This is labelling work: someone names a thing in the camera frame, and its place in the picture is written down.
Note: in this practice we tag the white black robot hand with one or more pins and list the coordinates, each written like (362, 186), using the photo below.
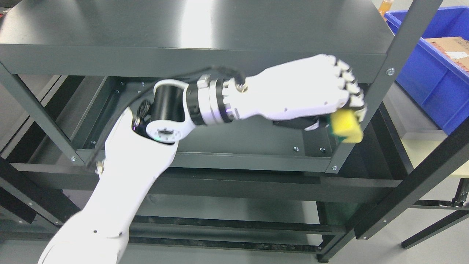
(308, 87)

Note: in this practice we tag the green yellow sponge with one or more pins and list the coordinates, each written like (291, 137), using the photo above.
(344, 125)

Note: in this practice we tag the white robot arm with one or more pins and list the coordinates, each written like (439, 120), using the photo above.
(138, 149)

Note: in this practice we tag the grey metal shelving unit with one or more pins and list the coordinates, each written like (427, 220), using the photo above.
(217, 61)

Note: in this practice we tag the blue plastic bin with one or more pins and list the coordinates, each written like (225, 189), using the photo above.
(436, 83)

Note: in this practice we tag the cardboard box in bin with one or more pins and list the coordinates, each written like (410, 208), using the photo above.
(455, 49)

